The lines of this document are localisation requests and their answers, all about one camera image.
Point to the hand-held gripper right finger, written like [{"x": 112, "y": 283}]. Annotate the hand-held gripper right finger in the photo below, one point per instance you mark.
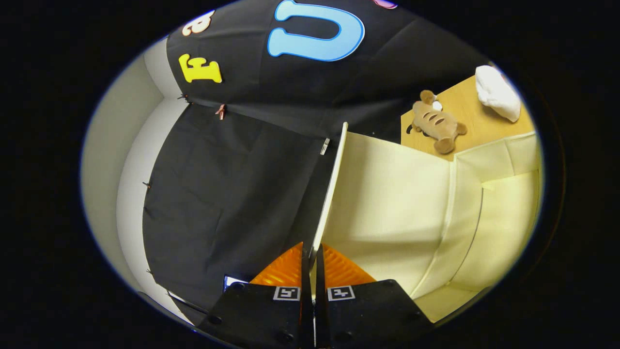
[{"x": 368, "y": 310}]

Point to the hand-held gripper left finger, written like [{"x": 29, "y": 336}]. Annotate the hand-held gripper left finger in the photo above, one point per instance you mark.
[{"x": 261, "y": 310}]

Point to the grey and cream storage box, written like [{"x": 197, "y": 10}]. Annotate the grey and cream storage box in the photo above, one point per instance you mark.
[{"x": 387, "y": 203}]

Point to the silver clip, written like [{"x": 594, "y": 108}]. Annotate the silver clip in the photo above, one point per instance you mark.
[{"x": 324, "y": 146}]

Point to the brown striped plush toy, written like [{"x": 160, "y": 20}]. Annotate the brown striped plush toy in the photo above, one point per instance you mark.
[{"x": 438, "y": 123}]

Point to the copper clip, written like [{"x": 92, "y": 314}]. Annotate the copper clip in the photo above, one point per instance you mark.
[{"x": 221, "y": 112}]

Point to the white plush toy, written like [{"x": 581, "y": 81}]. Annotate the white plush toy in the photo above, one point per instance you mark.
[{"x": 496, "y": 92}]

